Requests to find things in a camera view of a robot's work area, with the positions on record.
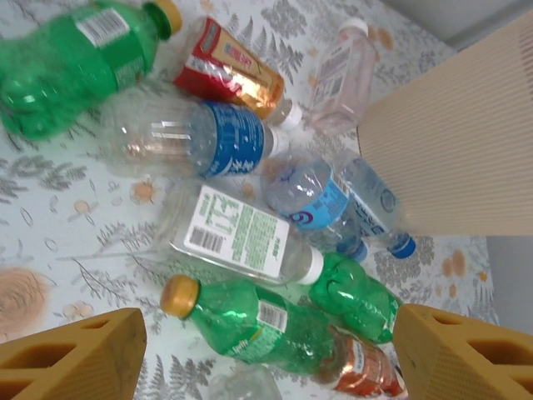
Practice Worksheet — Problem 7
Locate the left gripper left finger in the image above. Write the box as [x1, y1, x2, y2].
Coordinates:
[0, 307, 147, 400]

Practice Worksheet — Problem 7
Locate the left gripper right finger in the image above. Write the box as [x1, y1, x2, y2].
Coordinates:
[392, 302, 533, 400]

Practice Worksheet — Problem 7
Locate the copper label crushed bottle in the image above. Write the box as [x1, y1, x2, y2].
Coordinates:
[320, 327, 407, 399]

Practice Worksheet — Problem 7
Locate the crushed green bottle yellow cap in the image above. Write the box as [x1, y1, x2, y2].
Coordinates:
[310, 252, 403, 345]

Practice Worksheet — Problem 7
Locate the clear Pepsi bottle blue cap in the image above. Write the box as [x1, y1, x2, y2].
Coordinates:
[207, 364, 284, 400]

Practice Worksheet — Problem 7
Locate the clear bottle blue printed text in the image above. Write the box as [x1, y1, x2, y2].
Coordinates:
[337, 156, 417, 258]

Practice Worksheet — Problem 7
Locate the green Sprite bottle yellow cap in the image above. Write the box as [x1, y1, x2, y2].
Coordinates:
[160, 273, 349, 375]

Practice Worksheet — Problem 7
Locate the clear bottle light blue label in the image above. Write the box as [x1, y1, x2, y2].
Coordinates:
[260, 157, 370, 263]

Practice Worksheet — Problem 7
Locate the square bottle green white label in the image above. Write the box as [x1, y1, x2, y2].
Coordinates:
[168, 184, 325, 287]

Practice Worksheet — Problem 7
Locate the beige ribbed waste bin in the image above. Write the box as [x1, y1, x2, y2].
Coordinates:
[356, 7, 533, 238]

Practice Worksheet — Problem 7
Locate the clear blue-label bottle white cap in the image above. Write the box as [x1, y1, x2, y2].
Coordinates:
[102, 97, 291, 180]

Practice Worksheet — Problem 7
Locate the green plastic bottle yellow cap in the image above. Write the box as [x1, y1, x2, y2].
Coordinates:
[0, 0, 183, 141]

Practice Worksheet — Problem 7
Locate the pink clear plastic bottle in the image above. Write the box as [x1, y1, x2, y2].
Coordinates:
[307, 17, 378, 137]

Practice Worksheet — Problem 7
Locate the red gold label bottle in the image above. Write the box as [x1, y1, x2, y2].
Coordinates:
[172, 15, 303, 130]

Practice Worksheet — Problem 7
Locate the floral table mat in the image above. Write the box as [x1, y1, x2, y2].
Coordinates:
[0, 0, 499, 400]

